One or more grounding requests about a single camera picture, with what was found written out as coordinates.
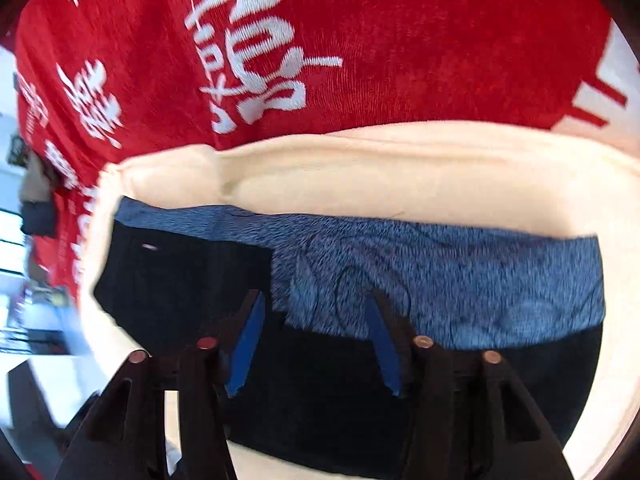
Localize red printed blanket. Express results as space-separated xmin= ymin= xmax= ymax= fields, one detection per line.
xmin=15 ymin=0 xmax=639 ymax=288

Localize dark navy pants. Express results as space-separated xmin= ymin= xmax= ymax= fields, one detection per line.
xmin=93 ymin=198 xmax=605 ymax=479

